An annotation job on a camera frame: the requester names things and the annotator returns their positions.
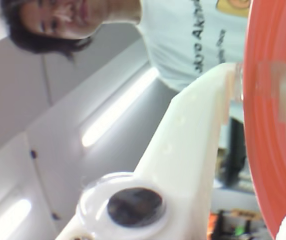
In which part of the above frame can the red plastic plate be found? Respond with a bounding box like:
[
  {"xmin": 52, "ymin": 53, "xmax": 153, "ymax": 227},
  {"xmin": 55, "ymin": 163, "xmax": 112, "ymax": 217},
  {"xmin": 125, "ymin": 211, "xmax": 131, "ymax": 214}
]
[{"xmin": 242, "ymin": 0, "xmax": 286, "ymax": 240}]

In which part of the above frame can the person in white T-shirt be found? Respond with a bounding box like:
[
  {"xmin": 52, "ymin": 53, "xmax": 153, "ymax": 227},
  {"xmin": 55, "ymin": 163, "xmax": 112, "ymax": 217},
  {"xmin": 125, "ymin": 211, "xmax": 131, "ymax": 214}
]
[{"xmin": 1, "ymin": 0, "xmax": 255, "ymax": 187}]

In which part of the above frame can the ceiling light strip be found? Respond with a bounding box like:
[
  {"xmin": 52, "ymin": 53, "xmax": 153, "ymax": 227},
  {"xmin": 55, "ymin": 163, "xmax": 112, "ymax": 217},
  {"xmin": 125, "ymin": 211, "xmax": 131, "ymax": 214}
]
[
  {"xmin": 0, "ymin": 197, "xmax": 33, "ymax": 240},
  {"xmin": 81, "ymin": 71, "xmax": 160, "ymax": 149}
]

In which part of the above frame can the plastic googly eye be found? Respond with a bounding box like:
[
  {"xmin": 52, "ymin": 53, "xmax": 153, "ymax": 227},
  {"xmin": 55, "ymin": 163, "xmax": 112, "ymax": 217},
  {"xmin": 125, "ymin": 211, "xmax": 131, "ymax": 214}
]
[{"xmin": 76, "ymin": 171, "xmax": 170, "ymax": 239}]

